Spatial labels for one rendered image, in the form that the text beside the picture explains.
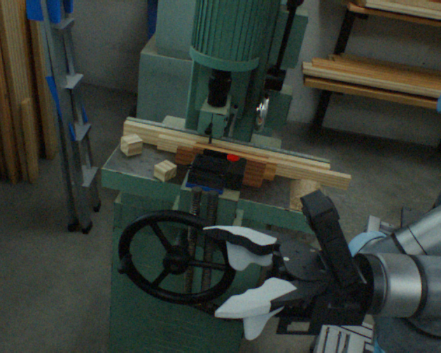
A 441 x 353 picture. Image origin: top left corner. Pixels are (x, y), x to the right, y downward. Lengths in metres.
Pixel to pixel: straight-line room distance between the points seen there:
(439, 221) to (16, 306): 1.74
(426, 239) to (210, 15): 0.68
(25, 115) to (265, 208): 1.63
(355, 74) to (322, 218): 2.77
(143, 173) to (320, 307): 0.80
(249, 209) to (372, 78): 2.16
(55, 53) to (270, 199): 1.13
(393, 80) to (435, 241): 2.60
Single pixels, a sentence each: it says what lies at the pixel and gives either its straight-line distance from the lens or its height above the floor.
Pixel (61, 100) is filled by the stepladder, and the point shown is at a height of 0.70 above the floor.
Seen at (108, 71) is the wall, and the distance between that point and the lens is 3.86.
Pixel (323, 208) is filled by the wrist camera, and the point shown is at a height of 1.32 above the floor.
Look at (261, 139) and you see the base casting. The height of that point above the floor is 0.80.
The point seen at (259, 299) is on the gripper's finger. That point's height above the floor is 1.25.
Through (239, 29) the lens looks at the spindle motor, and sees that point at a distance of 1.13.
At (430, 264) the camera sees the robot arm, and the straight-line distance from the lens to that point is 0.62.
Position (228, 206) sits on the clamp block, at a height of 0.94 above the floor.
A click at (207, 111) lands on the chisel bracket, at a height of 1.07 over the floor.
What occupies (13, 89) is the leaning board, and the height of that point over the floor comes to 0.55.
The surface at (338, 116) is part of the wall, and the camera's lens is 3.84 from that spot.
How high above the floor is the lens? 1.60
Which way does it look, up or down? 33 degrees down
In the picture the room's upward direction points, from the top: 10 degrees clockwise
